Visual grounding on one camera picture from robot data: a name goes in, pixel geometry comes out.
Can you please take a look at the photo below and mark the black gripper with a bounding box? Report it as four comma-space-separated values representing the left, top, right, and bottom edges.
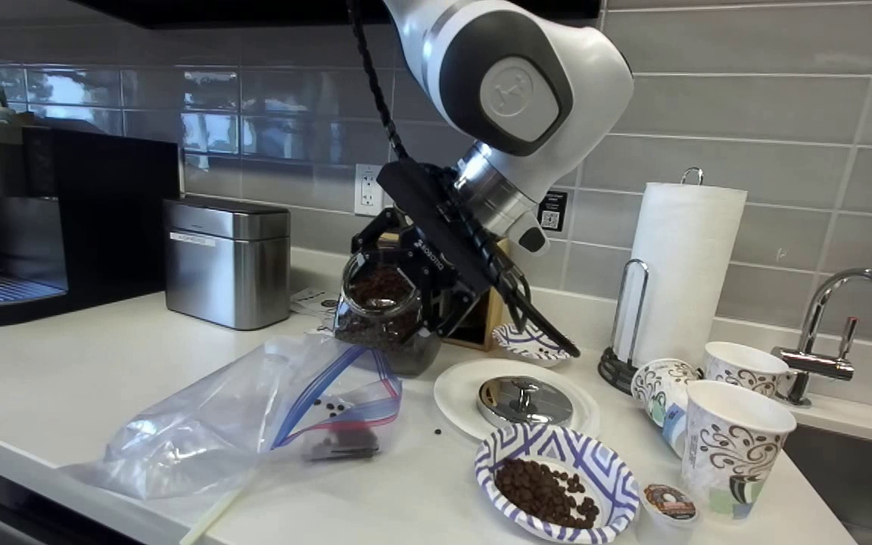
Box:
346, 194, 491, 349

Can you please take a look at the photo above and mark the clear plastic zip bag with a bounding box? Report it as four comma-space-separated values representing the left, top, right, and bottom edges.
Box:
61, 331, 406, 506

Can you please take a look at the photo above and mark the glass jar of coffee beans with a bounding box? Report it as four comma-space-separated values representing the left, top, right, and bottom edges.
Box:
332, 251, 444, 379

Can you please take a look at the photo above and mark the crumpled plastic wrapper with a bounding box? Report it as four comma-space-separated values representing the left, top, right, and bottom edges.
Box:
293, 287, 346, 339

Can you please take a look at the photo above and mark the wooden countertop organizer rack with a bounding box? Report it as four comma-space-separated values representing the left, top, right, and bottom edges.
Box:
444, 237, 512, 349

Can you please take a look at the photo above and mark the white round plate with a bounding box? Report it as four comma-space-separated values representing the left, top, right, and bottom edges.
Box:
430, 358, 602, 446

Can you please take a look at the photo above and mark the round metal jar lid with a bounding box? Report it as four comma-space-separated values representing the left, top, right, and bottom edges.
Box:
476, 373, 575, 429

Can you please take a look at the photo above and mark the small coffee bean clump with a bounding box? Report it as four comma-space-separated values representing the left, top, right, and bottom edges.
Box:
301, 429, 380, 463

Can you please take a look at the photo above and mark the stainless steel lidded bin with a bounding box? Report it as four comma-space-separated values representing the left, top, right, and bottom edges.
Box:
160, 194, 293, 334

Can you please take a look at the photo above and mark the metal paper towel holder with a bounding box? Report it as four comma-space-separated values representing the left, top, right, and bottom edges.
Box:
597, 162, 712, 397

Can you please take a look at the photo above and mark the large coffee bean heap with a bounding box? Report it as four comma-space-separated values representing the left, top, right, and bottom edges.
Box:
493, 456, 602, 533

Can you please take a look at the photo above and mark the large blue patterned paper bowl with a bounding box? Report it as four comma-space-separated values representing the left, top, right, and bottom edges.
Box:
473, 422, 644, 545

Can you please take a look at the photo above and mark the tipped patterned paper cup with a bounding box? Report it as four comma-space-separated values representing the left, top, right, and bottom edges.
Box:
627, 354, 705, 437

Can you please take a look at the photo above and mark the white paper towel roll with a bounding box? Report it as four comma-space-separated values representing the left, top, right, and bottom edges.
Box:
627, 178, 752, 369

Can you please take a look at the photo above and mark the black coffee machine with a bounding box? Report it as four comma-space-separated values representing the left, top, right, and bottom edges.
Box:
0, 117, 180, 327

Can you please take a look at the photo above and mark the dark overhead cabinet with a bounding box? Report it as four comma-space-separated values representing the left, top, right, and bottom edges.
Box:
70, 0, 599, 27

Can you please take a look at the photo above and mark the small coffee pod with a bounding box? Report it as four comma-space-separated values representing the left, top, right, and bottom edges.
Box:
638, 481, 702, 526

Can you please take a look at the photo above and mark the short patterned paper cup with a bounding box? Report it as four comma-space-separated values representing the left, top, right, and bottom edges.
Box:
698, 339, 796, 403

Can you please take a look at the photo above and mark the tall patterned paper cup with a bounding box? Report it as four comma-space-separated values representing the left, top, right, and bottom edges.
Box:
674, 379, 798, 525

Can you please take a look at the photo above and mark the chrome kitchen faucet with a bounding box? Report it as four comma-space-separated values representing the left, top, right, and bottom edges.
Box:
770, 266, 872, 410

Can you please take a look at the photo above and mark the dark base cabinet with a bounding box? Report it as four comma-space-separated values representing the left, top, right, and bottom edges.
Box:
0, 422, 191, 545

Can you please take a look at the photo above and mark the stainless steel sink basin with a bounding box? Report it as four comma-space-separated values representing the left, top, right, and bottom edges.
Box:
781, 422, 872, 545

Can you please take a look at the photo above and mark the white wall power outlet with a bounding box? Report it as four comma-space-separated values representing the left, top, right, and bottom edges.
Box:
352, 160, 390, 218

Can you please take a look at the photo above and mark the thin black camera cable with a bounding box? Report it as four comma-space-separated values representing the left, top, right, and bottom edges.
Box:
473, 224, 539, 331

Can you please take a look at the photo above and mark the black corrugated cable conduit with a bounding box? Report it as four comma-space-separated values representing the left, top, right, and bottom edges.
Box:
346, 0, 412, 171

